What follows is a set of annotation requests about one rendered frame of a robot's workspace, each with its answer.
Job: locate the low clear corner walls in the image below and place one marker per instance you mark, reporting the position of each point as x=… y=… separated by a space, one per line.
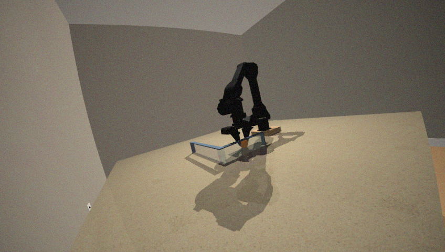
x=232 y=152

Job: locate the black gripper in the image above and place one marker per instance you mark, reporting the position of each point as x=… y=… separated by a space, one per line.
x=233 y=130

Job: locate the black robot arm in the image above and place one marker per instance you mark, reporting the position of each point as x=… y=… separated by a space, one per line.
x=232 y=102

